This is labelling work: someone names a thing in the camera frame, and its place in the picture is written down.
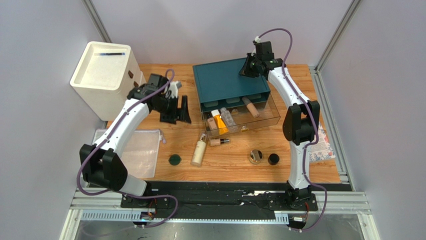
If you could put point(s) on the white storage cabinet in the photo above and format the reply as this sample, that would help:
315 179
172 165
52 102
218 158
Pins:
105 75

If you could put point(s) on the clear plastic zip pouch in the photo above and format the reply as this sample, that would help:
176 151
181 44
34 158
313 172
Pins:
140 152

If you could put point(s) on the aluminium rail frame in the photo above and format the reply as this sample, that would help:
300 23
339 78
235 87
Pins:
342 214

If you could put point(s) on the dark green round compact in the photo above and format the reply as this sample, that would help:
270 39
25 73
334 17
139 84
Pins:
174 160

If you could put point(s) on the orange tube white cap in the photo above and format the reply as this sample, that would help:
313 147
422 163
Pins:
222 127

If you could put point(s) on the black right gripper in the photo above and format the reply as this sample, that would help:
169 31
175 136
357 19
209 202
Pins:
248 66

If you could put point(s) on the floral pink palette box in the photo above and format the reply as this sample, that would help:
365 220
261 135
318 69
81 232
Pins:
323 150

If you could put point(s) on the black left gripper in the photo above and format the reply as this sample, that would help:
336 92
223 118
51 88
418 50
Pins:
178 114

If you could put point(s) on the rose gold foundation bottle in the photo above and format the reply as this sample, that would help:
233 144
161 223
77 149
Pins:
212 124

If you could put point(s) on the clear acrylic drawer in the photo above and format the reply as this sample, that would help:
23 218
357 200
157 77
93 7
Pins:
269 116

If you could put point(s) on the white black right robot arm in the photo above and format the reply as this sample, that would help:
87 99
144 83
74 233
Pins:
301 122

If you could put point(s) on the cream lotion bottle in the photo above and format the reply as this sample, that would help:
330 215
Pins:
199 150

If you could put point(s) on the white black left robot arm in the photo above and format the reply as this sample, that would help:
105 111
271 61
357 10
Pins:
101 162

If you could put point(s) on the black round jar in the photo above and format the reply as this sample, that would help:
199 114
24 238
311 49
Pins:
273 159

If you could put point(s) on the clear bottle blue liquid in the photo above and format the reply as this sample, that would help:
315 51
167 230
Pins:
229 120

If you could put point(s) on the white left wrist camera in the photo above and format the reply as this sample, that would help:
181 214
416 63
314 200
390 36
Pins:
172 91

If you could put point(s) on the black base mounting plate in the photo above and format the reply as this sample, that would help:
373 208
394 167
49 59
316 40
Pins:
262 199

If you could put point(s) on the pink foundation tube silver cap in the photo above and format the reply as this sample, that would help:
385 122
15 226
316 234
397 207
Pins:
251 107

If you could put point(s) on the beige foundation bottle black cap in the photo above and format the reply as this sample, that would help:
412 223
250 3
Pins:
213 142

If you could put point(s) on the gold rim powder jar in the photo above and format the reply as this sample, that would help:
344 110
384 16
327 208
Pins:
255 156

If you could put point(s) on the teal drawer organizer box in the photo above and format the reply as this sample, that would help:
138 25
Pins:
219 85

